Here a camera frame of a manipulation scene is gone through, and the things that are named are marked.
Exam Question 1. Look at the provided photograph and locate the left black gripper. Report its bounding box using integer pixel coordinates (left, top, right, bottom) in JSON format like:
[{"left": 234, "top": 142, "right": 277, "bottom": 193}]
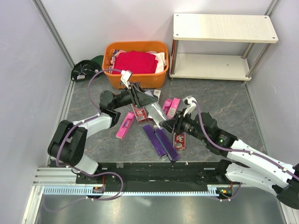
[{"left": 113, "top": 82, "right": 158, "bottom": 110}]

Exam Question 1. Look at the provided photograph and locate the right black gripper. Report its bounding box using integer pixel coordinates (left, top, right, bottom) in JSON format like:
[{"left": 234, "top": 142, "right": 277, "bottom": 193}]
[{"left": 159, "top": 108, "right": 208, "bottom": 142}]

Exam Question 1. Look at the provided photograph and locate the red 3d toothpaste box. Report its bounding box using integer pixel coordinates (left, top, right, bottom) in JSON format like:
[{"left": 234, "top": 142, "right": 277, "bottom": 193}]
[
  {"left": 173, "top": 132, "right": 185, "bottom": 150},
  {"left": 131, "top": 104, "right": 148, "bottom": 124}
]

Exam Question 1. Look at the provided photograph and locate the silver-sided red toothpaste box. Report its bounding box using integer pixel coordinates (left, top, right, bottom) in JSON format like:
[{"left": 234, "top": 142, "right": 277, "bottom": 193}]
[{"left": 145, "top": 89, "right": 168, "bottom": 128}]

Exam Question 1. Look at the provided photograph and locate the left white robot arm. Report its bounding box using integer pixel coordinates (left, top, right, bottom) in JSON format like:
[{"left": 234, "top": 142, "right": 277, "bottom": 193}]
[{"left": 48, "top": 83, "right": 158, "bottom": 183}]

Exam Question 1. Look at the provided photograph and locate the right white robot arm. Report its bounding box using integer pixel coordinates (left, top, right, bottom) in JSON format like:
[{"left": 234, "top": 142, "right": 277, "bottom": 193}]
[{"left": 159, "top": 112, "right": 299, "bottom": 209}]

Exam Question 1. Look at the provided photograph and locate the white two-tier shelf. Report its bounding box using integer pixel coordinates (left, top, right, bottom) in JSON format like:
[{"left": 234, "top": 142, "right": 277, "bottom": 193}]
[{"left": 169, "top": 13, "right": 278, "bottom": 82}]

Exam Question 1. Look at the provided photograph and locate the pink labelled toothpaste box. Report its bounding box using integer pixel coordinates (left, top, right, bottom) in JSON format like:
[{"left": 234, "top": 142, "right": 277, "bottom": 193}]
[{"left": 166, "top": 98, "right": 180, "bottom": 119}]

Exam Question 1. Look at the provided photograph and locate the pink open toothpaste box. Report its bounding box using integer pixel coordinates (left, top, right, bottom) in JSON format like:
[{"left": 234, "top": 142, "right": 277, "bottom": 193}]
[{"left": 162, "top": 99, "right": 172, "bottom": 115}]

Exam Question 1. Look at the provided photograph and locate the orange plastic basket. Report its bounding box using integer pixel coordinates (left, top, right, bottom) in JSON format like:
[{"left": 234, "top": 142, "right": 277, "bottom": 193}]
[{"left": 102, "top": 41, "right": 169, "bottom": 89}]

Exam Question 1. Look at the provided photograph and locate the purple toothpaste box left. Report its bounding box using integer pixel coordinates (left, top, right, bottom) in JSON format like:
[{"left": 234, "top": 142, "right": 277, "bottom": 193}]
[{"left": 142, "top": 125, "right": 166, "bottom": 157}]

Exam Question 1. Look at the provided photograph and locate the purple toothpaste box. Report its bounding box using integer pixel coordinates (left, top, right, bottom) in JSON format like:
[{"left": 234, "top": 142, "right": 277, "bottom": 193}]
[
  {"left": 154, "top": 128, "right": 179, "bottom": 162},
  {"left": 142, "top": 125, "right": 166, "bottom": 157}
]

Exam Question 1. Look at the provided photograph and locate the red folded cloth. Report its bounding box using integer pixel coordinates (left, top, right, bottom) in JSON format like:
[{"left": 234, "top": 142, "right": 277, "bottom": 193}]
[{"left": 112, "top": 51, "right": 158, "bottom": 74}]

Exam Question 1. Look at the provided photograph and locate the purple toothpaste box right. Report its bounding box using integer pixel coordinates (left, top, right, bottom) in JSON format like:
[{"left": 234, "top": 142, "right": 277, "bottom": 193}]
[{"left": 154, "top": 128, "right": 179, "bottom": 162}]

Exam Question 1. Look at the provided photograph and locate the pink toothpaste box left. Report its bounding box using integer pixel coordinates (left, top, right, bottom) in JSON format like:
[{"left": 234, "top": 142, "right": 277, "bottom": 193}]
[{"left": 116, "top": 112, "right": 135, "bottom": 140}]

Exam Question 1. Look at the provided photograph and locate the dark green cap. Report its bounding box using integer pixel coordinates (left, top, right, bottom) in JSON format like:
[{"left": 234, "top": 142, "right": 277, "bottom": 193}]
[{"left": 71, "top": 55, "right": 104, "bottom": 82}]

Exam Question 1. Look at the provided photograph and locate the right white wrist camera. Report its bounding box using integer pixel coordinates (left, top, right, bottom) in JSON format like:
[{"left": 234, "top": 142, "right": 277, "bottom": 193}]
[{"left": 183, "top": 96, "right": 197, "bottom": 117}]

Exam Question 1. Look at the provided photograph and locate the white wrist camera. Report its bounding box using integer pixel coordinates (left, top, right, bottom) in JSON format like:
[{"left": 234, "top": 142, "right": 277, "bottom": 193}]
[
  {"left": 121, "top": 70, "right": 132, "bottom": 88},
  {"left": 183, "top": 96, "right": 197, "bottom": 117}
]

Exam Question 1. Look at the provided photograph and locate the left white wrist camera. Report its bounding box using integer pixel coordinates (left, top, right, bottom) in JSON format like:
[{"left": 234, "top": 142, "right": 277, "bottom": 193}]
[{"left": 121, "top": 70, "right": 132, "bottom": 88}]

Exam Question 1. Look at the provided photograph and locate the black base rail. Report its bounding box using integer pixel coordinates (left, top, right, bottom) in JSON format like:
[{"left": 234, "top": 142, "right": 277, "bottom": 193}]
[{"left": 74, "top": 159, "right": 243, "bottom": 187}]

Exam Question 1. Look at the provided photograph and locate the blue slotted cable duct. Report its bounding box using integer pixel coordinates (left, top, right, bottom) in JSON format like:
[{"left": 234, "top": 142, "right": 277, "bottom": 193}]
[{"left": 43, "top": 186, "right": 233, "bottom": 196}]

